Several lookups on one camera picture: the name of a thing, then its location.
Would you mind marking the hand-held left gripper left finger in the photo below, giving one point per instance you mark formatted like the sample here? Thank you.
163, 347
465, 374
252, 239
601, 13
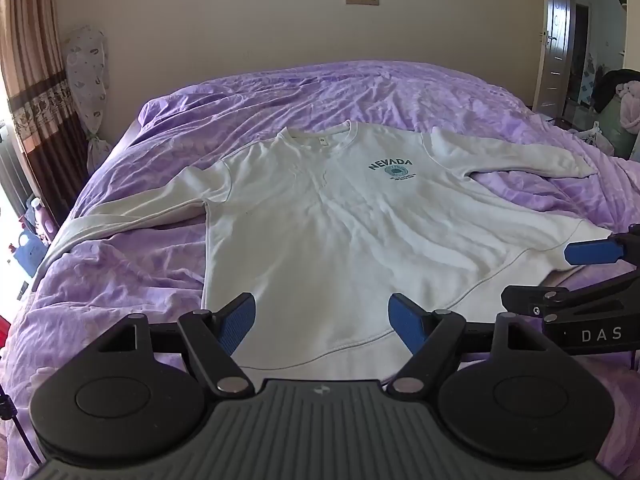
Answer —
236, 322

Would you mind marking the dark jacket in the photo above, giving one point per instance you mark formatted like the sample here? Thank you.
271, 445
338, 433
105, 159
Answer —
612, 85

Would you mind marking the pink bottle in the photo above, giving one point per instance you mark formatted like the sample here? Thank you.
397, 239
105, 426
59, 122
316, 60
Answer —
39, 216

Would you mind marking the purple floral bed sheet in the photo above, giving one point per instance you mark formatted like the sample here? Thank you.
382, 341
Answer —
165, 160

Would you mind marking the grey radiator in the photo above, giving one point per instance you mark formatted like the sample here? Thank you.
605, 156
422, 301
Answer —
11, 165

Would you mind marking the white plastic bag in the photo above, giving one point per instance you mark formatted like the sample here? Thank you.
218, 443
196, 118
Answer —
596, 137

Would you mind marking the brown wooden door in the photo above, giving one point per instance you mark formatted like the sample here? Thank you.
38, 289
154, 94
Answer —
554, 45

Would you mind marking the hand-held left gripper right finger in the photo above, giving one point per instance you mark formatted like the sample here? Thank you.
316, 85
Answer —
406, 322

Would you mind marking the white printed sweatshirt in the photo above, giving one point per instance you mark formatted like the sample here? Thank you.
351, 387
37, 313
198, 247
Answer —
350, 240

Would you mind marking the blue plastic container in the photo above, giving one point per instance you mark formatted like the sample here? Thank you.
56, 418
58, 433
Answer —
27, 251

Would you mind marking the pink cloth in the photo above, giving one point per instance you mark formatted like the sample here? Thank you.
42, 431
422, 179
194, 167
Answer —
630, 105

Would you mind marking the brown patterned curtain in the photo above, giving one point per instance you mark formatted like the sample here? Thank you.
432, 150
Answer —
37, 85

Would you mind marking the white patterned tied curtain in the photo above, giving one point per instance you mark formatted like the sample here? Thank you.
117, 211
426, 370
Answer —
89, 80

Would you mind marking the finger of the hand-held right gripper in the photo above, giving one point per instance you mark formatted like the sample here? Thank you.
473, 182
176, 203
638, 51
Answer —
530, 300
592, 252

